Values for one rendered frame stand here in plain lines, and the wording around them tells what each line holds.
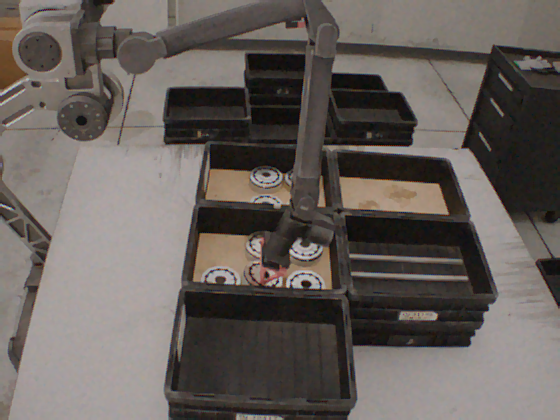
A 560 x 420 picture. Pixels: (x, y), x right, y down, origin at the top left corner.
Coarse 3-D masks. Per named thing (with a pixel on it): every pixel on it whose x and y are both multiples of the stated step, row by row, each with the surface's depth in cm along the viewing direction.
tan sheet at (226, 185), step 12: (216, 180) 174; (228, 180) 175; (240, 180) 175; (216, 192) 170; (228, 192) 171; (240, 192) 171; (252, 192) 171; (276, 192) 172; (288, 192) 173; (324, 204) 170
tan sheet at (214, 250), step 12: (204, 240) 154; (216, 240) 155; (228, 240) 155; (240, 240) 155; (204, 252) 151; (216, 252) 151; (228, 252) 151; (240, 252) 152; (324, 252) 154; (204, 264) 147; (216, 264) 148; (228, 264) 148; (240, 264) 148; (324, 264) 151; (240, 276) 145; (288, 276) 147; (324, 276) 148
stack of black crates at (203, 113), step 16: (176, 96) 266; (192, 96) 267; (208, 96) 268; (224, 96) 269; (240, 96) 270; (176, 112) 266; (192, 112) 267; (208, 112) 268; (224, 112) 269; (240, 112) 270; (176, 128) 247; (192, 128) 248; (208, 128) 249; (224, 128) 250; (240, 128) 250
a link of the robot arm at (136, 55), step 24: (264, 0) 106; (288, 0) 106; (312, 0) 105; (192, 24) 106; (216, 24) 106; (240, 24) 107; (264, 24) 107; (312, 24) 107; (336, 24) 108; (120, 48) 104; (144, 48) 104; (168, 48) 106; (192, 48) 108; (144, 72) 106
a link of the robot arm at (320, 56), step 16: (320, 32) 106; (336, 32) 107; (320, 48) 108; (320, 64) 112; (304, 80) 116; (320, 80) 114; (304, 96) 116; (320, 96) 115; (304, 112) 117; (320, 112) 117; (304, 128) 118; (320, 128) 118; (304, 144) 119; (320, 144) 120; (304, 160) 121; (320, 160) 122; (304, 176) 122; (320, 176) 123; (304, 192) 123
